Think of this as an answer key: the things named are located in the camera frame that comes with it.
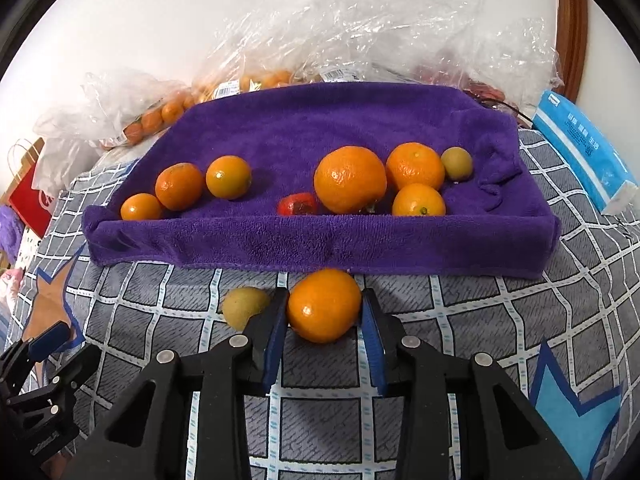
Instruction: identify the black cord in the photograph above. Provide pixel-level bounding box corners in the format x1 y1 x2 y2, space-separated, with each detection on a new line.
465 89 533 126

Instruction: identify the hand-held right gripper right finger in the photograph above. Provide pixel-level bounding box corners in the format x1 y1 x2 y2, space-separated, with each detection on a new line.
361 287 583 480

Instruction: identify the labelled clear bag of mandarins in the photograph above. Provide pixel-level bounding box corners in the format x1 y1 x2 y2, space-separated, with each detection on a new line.
192 35 311 106

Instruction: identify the green jujube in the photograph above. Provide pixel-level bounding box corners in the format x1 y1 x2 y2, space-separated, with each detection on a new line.
440 147 473 181
221 286 272 332

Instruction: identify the white translucent plastic bag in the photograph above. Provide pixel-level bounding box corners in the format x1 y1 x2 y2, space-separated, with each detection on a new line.
32 137 96 196

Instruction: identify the large orange mandarin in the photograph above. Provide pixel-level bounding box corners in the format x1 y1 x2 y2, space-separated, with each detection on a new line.
313 145 388 214

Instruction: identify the red paper bag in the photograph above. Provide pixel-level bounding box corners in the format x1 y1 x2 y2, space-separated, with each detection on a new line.
5 167 56 235

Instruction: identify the small red tomato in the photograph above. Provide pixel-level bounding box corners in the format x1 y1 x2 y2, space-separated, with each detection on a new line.
277 193 319 217

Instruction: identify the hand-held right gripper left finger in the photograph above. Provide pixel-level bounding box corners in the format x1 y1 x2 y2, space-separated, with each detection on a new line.
60 287 291 480

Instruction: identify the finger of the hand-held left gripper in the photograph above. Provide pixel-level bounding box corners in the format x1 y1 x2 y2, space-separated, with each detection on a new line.
0 321 71 391
5 344 102 441

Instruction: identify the blue tissue pack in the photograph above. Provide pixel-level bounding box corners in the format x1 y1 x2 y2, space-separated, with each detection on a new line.
531 90 630 216

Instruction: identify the purple towel-covered tray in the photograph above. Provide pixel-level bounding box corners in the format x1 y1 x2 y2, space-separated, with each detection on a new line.
81 81 560 281

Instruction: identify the clear bag of cherry tomatoes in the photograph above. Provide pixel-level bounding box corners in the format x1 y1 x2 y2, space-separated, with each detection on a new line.
415 55 506 103

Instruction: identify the purple plush cloth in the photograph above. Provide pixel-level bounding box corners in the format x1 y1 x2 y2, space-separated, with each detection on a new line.
0 205 25 266

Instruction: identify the brown wooden door frame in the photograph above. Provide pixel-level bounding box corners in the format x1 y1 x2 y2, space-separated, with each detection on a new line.
552 0 588 103

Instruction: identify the oval orange mandarin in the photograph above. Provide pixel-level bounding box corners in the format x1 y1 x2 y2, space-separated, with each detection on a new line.
155 162 205 212

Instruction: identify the brown paper bag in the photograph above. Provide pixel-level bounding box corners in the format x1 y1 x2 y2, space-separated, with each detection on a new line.
6 137 47 196

